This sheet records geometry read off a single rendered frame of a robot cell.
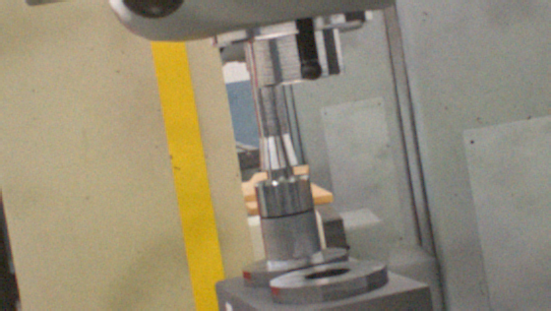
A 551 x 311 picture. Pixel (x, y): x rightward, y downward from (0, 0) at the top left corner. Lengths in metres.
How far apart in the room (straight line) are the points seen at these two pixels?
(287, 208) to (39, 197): 1.37
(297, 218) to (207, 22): 0.47
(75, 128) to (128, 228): 0.20
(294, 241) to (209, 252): 1.34
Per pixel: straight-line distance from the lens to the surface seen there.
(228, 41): 0.66
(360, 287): 0.97
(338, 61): 0.67
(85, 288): 2.43
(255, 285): 1.08
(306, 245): 1.08
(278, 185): 1.07
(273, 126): 1.08
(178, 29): 0.64
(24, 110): 2.41
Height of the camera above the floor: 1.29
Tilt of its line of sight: 3 degrees down
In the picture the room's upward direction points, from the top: 9 degrees counter-clockwise
